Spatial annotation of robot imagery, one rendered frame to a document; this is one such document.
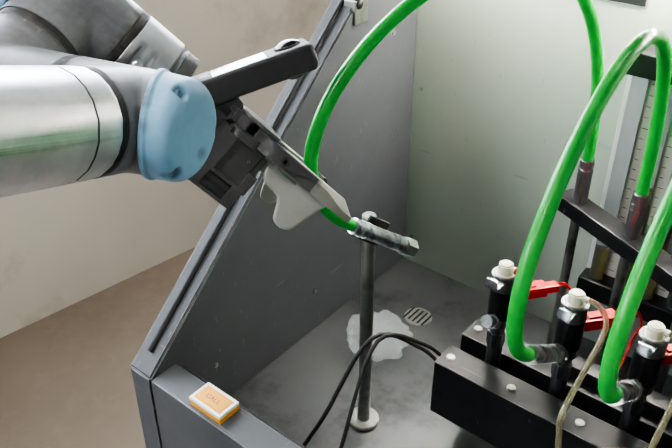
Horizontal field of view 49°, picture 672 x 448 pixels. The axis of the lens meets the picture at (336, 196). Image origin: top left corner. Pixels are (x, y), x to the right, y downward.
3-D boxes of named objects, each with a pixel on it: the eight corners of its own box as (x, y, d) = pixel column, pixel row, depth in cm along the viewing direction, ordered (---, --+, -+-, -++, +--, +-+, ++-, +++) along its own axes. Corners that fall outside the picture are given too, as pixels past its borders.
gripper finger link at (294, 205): (317, 256, 71) (244, 193, 70) (357, 210, 70) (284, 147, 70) (317, 262, 68) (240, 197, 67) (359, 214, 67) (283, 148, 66)
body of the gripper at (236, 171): (224, 191, 74) (127, 115, 70) (280, 127, 74) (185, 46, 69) (233, 215, 67) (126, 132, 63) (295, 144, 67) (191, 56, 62)
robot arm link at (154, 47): (150, 13, 68) (152, 19, 60) (189, 46, 69) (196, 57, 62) (98, 75, 68) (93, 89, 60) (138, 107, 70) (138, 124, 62)
